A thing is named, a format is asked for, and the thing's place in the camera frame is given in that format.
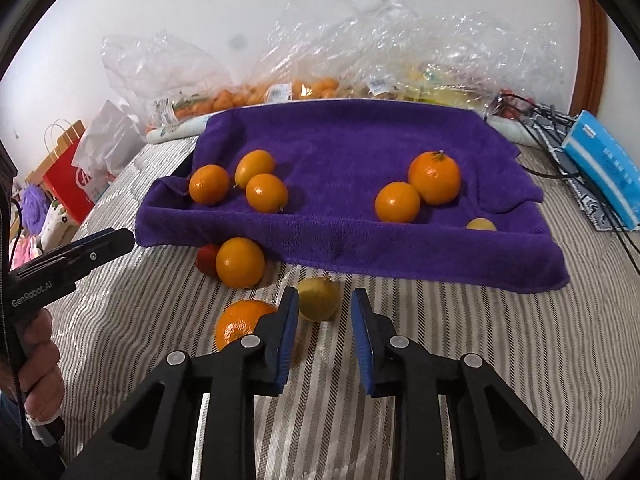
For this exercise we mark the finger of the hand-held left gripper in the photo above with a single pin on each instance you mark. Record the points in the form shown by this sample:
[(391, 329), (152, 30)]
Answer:
[(92, 257), (112, 239)]

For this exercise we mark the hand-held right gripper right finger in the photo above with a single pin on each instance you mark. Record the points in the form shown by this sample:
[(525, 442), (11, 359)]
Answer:
[(362, 345)]

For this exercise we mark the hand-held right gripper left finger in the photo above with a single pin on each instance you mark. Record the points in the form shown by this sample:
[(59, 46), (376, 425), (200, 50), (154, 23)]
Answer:
[(286, 340)]

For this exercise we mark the yellow green citrus fruit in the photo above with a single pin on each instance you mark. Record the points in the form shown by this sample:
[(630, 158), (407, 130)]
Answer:
[(318, 299)]

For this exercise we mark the oval orange kumquat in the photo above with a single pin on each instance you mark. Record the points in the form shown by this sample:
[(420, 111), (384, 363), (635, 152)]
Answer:
[(255, 167)]

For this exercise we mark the orange mandarin with stem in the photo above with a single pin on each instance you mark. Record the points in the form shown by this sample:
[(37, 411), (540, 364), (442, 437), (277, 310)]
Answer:
[(434, 177)]

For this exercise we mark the person's left hand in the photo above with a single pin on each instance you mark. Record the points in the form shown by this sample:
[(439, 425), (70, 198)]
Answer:
[(42, 360)]

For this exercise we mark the pink cloth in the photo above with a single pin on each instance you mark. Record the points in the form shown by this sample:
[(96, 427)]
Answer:
[(22, 252)]

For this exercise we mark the large dimpled orange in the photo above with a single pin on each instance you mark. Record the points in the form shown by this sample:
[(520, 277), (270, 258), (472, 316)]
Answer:
[(240, 325)]

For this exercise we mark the white floral cloth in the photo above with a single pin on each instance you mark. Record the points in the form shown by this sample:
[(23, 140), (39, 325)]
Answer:
[(55, 225)]

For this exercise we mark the red paper bag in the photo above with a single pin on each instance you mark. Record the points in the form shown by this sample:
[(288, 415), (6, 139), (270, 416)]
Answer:
[(67, 190)]

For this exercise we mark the purple plush toy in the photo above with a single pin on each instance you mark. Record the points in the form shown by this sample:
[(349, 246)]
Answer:
[(32, 207)]

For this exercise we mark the round orange mandarin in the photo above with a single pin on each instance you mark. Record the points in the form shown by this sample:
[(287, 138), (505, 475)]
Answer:
[(267, 192), (240, 262), (397, 202), (209, 184)]

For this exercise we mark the white plastic bag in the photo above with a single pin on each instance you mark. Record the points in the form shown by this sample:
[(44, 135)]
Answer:
[(105, 145)]

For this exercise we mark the small red fruit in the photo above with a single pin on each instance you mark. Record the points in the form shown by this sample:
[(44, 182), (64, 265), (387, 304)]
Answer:
[(206, 258)]

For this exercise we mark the grey striped quilt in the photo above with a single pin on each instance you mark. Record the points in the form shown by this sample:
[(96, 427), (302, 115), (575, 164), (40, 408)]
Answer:
[(500, 335)]

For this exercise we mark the small yellow fruit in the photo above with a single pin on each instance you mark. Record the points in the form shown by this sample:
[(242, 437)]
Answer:
[(481, 224)]

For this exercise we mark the clear bag of leafy mandarins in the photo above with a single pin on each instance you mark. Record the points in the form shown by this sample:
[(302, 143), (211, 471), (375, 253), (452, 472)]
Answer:
[(150, 70)]

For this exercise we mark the purple towel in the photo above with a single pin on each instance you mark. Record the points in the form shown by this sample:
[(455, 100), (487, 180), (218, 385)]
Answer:
[(340, 150)]

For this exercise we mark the clear bag of kumquats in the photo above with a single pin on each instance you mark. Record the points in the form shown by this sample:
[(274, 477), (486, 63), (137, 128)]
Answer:
[(300, 87)]

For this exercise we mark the black white patterned pouch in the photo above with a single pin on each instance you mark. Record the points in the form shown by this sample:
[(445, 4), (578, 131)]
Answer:
[(585, 195)]

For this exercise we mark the clear bag of yellow fruit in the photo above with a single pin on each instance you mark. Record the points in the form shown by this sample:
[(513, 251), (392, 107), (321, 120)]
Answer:
[(440, 85)]

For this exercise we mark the blue tissue pack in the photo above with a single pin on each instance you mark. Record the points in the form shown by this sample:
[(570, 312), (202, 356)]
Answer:
[(605, 165)]

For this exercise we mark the brown wooden door frame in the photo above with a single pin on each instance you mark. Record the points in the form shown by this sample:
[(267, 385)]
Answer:
[(592, 50)]

